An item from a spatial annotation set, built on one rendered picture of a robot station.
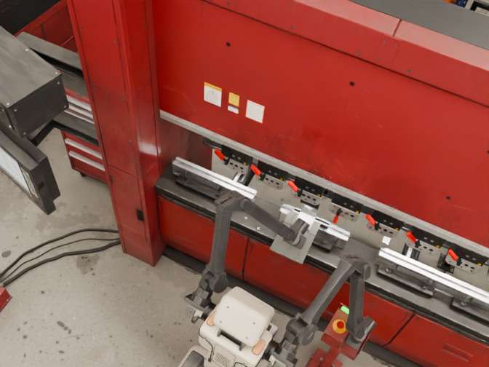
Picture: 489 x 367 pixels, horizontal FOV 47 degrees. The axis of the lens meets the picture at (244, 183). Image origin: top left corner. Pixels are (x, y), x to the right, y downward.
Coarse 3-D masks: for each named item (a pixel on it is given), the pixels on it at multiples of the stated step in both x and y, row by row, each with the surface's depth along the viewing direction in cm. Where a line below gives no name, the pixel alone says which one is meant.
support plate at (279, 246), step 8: (288, 216) 295; (296, 216) 296; (288, 224) 292; (312, 224) 294; (320, 224) 295; (312, 232) 291; (280, 240) 287; (312, 240) 288; (272, 248) 284; (280, 248) 284; (288, 248) 284; (296, 248) 285; (304, 248) 285; (288, 256) 282; (296, 256) 282; (304, 256) 282
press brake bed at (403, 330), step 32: (160, 192) 321; (160, 224) 350; (192, 224) 331; (192, 256) 382; (256, 256) 325; (256, 288) 373; (288, 288) 338; (320, 288) 320; (320, 320) 364; (384, 320) 314; (416, 320) 298; (384, 352) 355; (416, 352) 326; (480, 352) 294
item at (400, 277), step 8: (376, 272) 294; (384, 272) 291; (392, 272) 292; (400, 272) 292; (392, 280) 292; (400, 280) 289; (408, 280) 290; (416, 280) 290; (416, 288) 288; (432, 288) 288
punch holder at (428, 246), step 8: (416, 232) 260; (424, 232) 257; (408, 240) 267; (416, 240) 264; (424, 240) 262; (432, 240) 259; (440, 240) 257; (416, 248) 269; (424, 248) 266; (432, 248) 263
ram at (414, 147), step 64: (192, 0) 215; (192, 64) 242; (256, 64) 225; (320, 64) 210; (192, 128) 277; (256, 128) 255; (320, 128) 236; (384, 128) 220; (448, 128) 206; (384, 192) 249; (448, 192) 231
